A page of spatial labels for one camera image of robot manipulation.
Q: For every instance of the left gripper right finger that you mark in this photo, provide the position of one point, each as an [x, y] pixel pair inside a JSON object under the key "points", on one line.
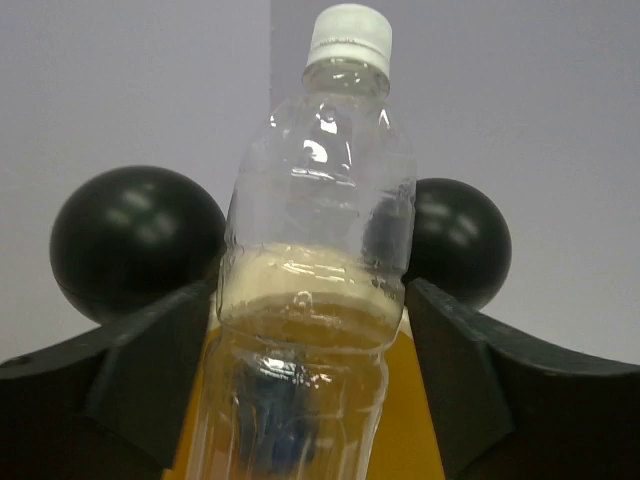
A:
{"points": [[507, 405]]}

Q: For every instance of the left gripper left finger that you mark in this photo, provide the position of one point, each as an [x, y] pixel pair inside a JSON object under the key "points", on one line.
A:
{"points": [[107, 404]]}

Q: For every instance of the clear bottle white cap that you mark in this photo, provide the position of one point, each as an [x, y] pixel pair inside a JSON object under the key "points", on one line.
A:
{"points": [[310, 293]]}

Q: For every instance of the cream panda-ear waste bin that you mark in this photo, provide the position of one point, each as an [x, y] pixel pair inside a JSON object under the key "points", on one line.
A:
{"points": [[132, 235]]}

